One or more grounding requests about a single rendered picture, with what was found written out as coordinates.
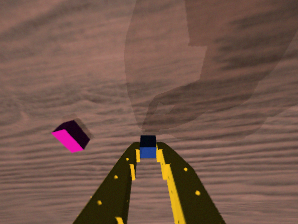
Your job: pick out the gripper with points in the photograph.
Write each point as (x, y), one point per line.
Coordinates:
(191, 203)

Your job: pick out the small blue cube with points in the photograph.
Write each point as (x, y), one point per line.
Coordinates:
(148, 146)

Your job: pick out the small magenta block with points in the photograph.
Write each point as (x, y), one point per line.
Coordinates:
(71, 136)

